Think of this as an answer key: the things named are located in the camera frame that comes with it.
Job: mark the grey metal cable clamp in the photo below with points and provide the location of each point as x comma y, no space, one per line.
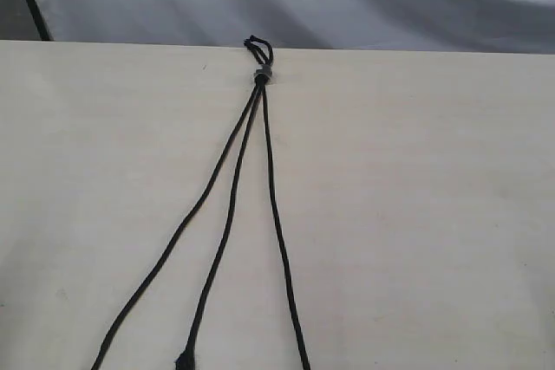
263,75

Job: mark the black stand pole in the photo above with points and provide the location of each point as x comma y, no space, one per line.
38,20

